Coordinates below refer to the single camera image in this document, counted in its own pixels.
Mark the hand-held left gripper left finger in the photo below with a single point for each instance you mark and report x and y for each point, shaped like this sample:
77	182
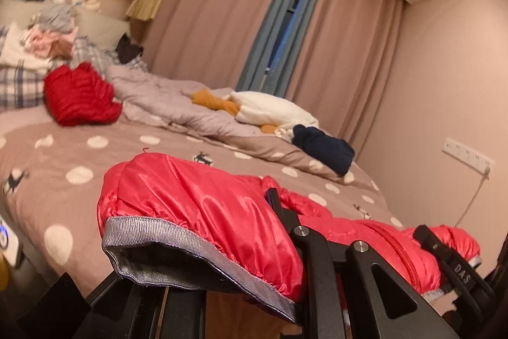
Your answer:
182	309

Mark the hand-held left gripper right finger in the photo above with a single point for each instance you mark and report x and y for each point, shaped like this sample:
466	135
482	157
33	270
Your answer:
289	222

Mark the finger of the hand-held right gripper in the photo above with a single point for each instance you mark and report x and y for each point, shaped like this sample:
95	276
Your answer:
456	265

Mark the pink-red hooded puffer jacket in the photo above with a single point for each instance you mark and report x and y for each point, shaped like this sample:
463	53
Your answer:
190	196

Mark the pile of pink grey clothes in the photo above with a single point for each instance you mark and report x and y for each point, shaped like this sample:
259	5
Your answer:
51	33

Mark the navy blue fleece garment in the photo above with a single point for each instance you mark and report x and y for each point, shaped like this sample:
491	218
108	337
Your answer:
325	146

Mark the white plug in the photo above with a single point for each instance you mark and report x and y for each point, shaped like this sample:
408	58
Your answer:
487	170

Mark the white goose plush toy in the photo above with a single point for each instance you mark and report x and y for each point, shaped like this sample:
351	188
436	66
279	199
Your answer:
270	110

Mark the pink curtain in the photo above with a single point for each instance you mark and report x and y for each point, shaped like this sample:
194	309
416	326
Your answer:
349	57
214	13

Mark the grey crumpled duvet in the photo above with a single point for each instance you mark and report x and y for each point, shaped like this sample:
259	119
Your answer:
166	96

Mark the white device with blue mark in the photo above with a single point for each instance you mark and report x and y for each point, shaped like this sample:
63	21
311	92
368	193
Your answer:
10	243

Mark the blue curtain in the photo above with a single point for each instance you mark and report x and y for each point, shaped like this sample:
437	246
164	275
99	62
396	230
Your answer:
274	25

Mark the brown polka dot bed cover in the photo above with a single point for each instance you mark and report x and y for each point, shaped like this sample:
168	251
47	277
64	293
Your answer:
59	152

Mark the window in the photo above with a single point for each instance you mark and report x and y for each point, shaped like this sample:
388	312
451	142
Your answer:
293	17

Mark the black cloth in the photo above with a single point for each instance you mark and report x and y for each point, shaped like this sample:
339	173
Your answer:
129	49

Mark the folded red puffer jacket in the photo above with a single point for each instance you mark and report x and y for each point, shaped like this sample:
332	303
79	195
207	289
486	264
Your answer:
79	96

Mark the plaid pillow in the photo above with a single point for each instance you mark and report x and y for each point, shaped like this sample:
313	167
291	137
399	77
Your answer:
18	88
89	53

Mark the beige pillow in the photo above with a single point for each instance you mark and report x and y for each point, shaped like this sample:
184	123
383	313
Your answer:
101	27

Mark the white wall socket strip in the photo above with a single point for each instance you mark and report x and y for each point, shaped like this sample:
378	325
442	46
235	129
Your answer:
464	152

